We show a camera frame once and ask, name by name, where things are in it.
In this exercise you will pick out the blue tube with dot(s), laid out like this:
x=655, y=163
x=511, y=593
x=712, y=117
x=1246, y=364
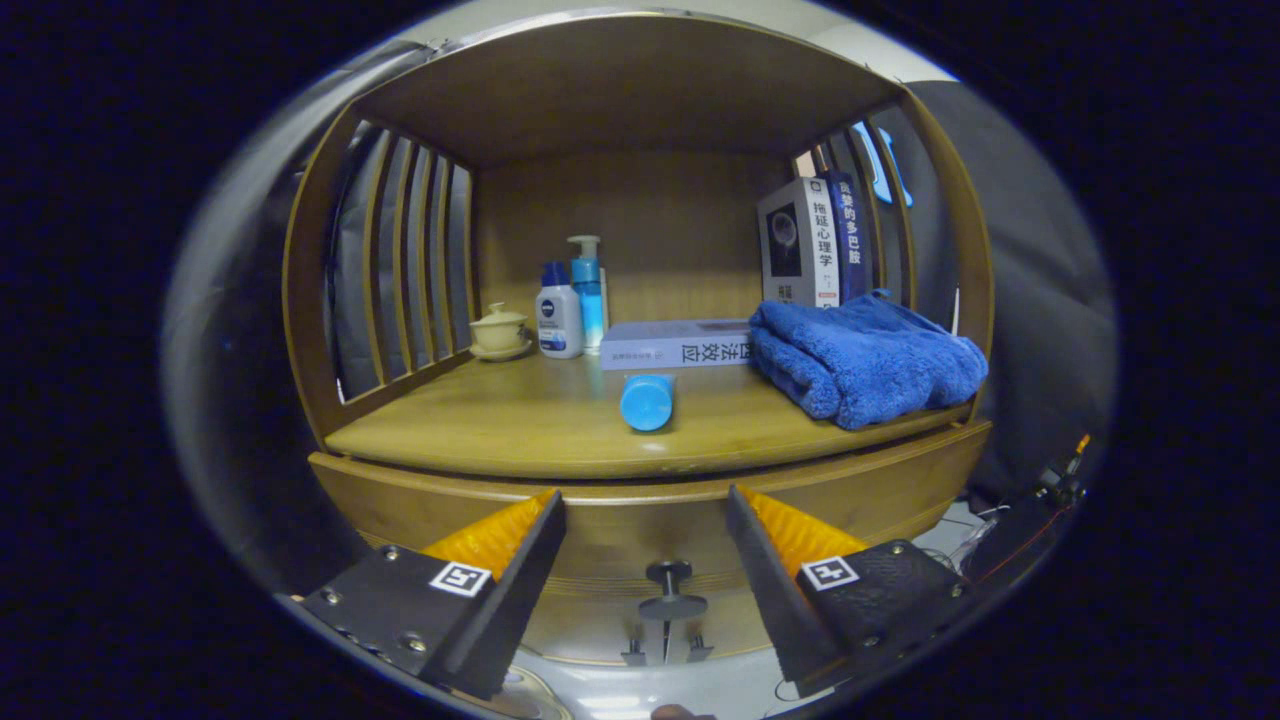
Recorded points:
x=647, y=402

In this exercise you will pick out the wooden cabinet door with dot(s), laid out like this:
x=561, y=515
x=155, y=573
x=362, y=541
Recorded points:
x=590, y=635
x=735, y=640

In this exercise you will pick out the white lying book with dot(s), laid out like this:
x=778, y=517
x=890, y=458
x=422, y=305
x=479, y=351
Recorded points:
x=670, y=345

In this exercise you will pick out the wooden drawer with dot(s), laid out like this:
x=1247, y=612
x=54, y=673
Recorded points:
x=640, y=520

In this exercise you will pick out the white lotion bottle blue cap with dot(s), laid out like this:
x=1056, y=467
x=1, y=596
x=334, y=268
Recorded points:
x=560, y=320

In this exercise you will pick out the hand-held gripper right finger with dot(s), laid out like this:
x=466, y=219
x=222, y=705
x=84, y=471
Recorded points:
x=775, y=590

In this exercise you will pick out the grey standing book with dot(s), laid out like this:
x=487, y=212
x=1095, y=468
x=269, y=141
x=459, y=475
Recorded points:
x=795, y=245

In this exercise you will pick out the wooden countertop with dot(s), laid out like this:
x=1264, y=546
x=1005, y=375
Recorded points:
x=520, y=420

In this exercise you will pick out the blue pump bottle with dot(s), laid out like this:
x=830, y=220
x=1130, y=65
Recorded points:
x=590, y=295

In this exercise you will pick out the black equipment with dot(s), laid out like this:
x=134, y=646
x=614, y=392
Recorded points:
x=1010, y=540

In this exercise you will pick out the blue folded towel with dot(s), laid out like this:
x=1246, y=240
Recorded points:
x=860, y=360

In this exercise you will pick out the wooden cabinet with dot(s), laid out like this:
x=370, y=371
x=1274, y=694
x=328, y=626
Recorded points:
x=620, y=90

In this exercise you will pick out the beige lidded tea cup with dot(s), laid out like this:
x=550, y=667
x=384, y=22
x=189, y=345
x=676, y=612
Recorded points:
x=498, y=330

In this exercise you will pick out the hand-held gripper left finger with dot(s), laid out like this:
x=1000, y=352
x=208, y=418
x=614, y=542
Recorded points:
x=520, y=600

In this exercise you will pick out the dark blue standing book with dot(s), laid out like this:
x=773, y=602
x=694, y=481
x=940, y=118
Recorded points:
x=852, y=240

